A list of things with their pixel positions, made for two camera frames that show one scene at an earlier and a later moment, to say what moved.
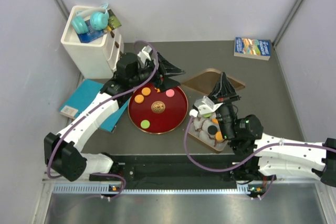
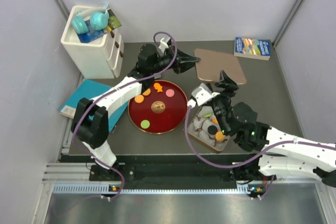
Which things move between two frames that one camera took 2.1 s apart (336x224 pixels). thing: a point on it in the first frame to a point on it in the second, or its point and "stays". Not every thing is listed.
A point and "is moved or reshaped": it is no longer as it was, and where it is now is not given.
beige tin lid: (206, 82) is moved or reshaped
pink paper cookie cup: (170, 93) stays
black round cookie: (212, 129) stays
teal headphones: (98, 18) stays
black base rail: (169, 168) stays
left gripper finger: (167, 68) to (183, 56)
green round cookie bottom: (145, 124) stays
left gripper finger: (167, 83) to (185, 65)
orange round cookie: (218, 136) stays
